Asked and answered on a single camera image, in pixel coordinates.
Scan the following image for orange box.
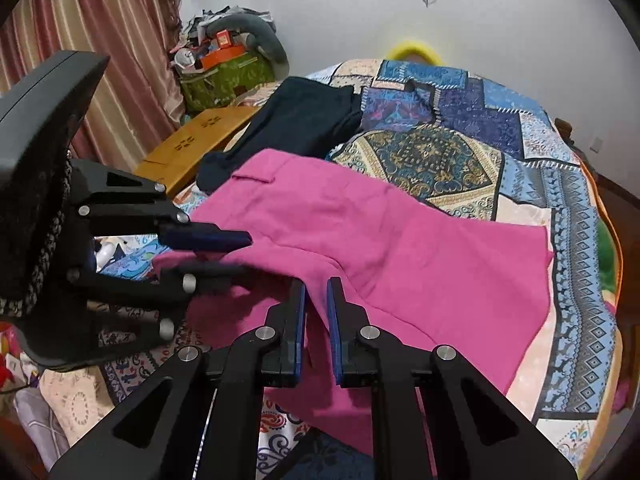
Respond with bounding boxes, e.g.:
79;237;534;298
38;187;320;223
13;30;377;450
199;31;248;71

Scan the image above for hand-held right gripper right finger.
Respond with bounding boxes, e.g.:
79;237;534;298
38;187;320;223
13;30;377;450
326;277;581;480

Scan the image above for green storage bag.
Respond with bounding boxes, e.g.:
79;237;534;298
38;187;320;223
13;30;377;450
179;53;277;113

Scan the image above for striped pink curtain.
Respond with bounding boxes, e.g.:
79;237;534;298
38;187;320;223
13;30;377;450
0;0;187;171

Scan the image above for patchwork printed blanket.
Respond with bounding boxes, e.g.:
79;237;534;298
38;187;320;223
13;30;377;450
40;58;624;480

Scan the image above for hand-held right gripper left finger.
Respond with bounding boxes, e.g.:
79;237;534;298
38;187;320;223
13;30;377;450
49;278;307;480

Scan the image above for pink pants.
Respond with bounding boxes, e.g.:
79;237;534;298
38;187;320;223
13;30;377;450
152;148;555;453

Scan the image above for wooden lap table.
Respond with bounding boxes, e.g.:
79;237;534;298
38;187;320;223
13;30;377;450
135;106;261;198

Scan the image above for dark navy garment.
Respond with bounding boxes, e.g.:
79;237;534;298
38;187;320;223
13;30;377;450
196;76;363;194

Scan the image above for yellow ring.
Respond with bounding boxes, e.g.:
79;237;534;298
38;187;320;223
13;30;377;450
388;37;444;65

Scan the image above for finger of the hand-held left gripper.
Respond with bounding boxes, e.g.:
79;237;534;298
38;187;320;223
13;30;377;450
70;159;254;252
67;260;261;356

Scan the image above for grey neck pillow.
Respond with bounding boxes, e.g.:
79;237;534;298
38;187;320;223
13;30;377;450
202;13;290;78

